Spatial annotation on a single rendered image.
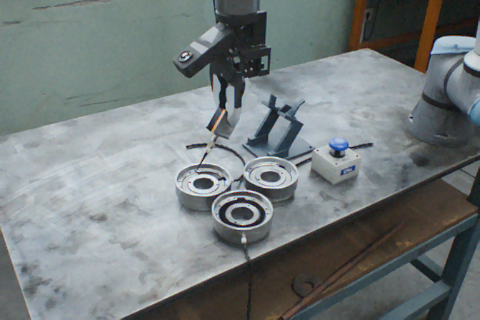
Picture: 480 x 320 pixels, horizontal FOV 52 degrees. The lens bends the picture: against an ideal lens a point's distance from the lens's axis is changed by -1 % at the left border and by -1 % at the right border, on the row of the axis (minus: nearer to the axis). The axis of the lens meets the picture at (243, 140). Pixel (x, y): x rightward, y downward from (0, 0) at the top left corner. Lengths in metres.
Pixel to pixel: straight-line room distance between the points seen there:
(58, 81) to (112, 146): 1.38
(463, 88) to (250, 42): 0.44
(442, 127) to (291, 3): 1.90
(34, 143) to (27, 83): 1.28
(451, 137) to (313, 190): 0.37
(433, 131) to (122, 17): 1.66
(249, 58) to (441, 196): 0.81
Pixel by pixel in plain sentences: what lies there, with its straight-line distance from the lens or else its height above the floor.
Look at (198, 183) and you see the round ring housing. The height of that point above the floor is 0.82.
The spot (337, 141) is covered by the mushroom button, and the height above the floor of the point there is 0.87.
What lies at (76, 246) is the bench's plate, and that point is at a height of 0.80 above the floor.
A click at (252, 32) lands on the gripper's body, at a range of 0.87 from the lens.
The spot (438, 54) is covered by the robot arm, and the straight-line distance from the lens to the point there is 1.15.
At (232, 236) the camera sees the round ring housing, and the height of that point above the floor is 0.82.
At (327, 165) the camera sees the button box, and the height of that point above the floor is 0.83.
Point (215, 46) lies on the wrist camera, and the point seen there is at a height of 1.09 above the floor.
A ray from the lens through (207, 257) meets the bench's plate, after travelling 0.82.
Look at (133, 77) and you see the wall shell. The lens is 2.57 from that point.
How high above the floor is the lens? 1.38
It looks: 32 degrees down
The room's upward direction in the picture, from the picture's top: 2 degrees clockwise
